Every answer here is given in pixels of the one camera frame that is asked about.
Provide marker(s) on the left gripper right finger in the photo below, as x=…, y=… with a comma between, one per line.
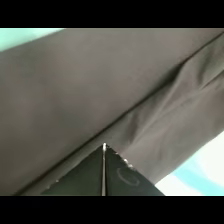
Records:
x=128, y=180

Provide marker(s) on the black shirt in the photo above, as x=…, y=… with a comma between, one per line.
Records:
x=100, y=86

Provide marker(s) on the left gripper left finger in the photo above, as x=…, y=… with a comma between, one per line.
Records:
x=83, y=178

